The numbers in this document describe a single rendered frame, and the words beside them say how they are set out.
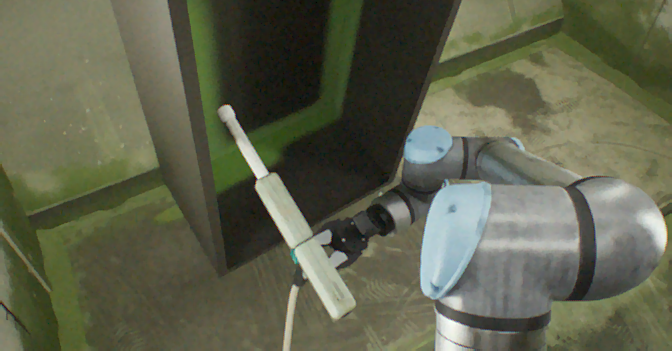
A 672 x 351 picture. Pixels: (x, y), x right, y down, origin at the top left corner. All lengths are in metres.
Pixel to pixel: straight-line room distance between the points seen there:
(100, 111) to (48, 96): 0.18
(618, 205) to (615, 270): 0.06
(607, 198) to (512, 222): 0.10
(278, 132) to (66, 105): 0.84
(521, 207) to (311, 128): 1.29
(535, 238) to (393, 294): 1.44
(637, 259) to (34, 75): 2.00
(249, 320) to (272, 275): 0.19
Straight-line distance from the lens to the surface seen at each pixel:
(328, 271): 1.02
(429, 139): 1.09
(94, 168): 2.24
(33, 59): 2.22
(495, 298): 0.54
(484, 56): 2.88
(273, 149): 1.71
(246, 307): 1.94
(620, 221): 0.57
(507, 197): 0.55
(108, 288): 2.12
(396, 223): 1.13
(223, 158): 1.70
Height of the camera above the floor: 1.73
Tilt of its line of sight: 47 degrees down
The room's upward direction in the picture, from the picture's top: 1 degrees counter-clockwise
